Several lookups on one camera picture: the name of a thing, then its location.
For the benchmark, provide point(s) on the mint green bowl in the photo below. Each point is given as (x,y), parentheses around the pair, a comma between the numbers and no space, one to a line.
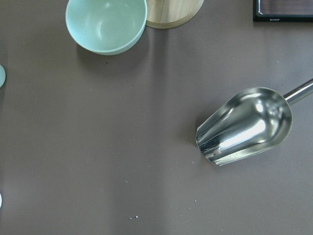
(106,27)

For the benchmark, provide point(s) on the steel scoop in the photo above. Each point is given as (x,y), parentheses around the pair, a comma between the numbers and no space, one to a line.
(253,121)

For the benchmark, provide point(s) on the green plastic cup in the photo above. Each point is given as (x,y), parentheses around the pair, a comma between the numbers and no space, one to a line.
(2,75)

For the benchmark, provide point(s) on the wooden mug tree stand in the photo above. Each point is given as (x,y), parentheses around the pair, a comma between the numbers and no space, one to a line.
(165,14)

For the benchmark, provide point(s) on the black framed mirror tray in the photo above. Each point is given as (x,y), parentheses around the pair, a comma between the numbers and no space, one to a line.
(283,10)

